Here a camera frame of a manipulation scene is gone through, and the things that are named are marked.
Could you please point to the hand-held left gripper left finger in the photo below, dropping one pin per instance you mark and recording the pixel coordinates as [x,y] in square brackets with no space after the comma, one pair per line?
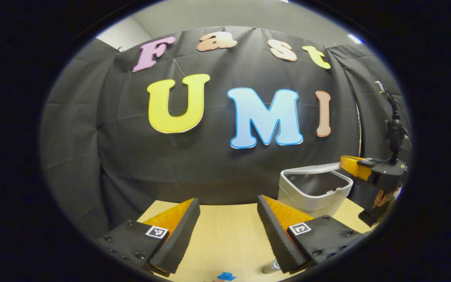
[178,243]

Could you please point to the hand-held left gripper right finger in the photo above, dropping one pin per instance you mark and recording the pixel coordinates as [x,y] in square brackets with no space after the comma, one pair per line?
[278,239]

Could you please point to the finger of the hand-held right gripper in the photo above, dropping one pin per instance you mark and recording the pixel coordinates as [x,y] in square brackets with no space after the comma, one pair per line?
[356,166]

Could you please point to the silver pop can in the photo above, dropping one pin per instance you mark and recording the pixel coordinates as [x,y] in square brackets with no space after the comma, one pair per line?
[270,267]

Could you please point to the white desktop garbage bin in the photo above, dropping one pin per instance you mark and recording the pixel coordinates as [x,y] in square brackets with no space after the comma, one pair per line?
[307,201]

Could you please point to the blue paper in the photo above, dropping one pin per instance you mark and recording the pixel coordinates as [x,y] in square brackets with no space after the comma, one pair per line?
[226,276]

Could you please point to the wooden desktop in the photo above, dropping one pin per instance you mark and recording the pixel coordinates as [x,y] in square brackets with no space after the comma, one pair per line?
[225,239]

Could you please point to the black backdrop cloth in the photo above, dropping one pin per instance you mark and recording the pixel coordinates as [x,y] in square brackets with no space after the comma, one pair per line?
[210,168]

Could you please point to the ceiling light panel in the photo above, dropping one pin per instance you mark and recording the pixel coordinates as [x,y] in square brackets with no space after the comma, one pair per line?
[354,38]

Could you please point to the black camera stand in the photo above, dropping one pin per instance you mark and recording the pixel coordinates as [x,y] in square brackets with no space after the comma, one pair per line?
[394,133]

